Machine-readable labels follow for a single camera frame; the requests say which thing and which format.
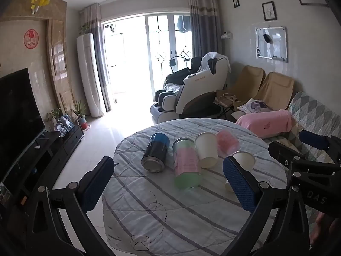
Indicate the grey curtain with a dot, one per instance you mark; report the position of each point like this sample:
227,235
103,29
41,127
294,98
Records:
91,22
205,27

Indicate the red round wall decoration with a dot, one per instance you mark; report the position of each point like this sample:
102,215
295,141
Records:
31,39

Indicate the white purple pillow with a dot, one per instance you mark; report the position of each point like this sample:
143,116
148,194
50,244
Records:
254,106

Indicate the tan folding chair right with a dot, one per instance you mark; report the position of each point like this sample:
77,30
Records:
276,91

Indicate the black tv cabinet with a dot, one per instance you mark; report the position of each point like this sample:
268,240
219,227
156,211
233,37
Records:
40,165

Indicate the blue and black tin can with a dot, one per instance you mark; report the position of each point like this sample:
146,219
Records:
155,154

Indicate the white standing air conditioner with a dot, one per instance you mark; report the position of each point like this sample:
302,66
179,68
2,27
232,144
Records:
89,74

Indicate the pink translucent plastic cup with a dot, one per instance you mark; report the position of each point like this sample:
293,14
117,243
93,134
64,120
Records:
227,143

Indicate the pink and green can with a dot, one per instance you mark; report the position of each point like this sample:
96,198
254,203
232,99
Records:
186,164

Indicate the patterned quilt sofa cover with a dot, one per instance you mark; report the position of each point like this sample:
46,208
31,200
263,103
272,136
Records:
294,219

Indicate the glass sliding door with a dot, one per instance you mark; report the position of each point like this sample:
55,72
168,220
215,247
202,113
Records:
141,50

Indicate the grey curtain right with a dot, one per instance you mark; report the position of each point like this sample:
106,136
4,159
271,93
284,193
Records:
205,27

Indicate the right hand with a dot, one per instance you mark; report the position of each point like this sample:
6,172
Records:
325,225

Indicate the white paper cup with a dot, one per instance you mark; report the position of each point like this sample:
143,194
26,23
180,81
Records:
245,160
206,146

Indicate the tan folding chair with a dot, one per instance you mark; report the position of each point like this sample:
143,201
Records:
276,91
246,87

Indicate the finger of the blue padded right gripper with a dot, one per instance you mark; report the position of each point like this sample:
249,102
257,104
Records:
283,154
317,141

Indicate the medium black picture frame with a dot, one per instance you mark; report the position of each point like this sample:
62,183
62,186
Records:
269,11

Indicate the white paper cup near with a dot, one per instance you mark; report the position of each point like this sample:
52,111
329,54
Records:
245,160

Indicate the white massage chair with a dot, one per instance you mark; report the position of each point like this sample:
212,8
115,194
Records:
191,92

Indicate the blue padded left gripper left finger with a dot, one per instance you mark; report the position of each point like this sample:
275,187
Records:
93,183

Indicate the small black picture frame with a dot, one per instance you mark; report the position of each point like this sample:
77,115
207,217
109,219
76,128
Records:
236,3

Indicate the grey curtain left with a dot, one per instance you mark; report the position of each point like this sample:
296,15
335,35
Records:
91,22

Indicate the black television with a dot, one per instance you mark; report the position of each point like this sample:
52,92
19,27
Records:
21,122

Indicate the tan folding chair left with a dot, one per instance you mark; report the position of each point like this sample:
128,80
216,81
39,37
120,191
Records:
246,87

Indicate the white paper cup far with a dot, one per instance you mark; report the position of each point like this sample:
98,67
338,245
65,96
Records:
206,146

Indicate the wall whiteboard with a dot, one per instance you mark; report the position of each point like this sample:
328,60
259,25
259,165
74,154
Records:
271,43

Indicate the small potted plant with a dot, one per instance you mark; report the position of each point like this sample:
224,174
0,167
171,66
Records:
53,116

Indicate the potted plant red pot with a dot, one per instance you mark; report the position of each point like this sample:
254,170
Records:
79,110

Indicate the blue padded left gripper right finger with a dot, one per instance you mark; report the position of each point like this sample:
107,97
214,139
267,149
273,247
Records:
243,183

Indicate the framed photo on cabinet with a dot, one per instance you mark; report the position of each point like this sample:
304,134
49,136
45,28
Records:
67,122

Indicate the pink towel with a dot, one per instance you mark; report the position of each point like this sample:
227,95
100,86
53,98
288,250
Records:
267,124

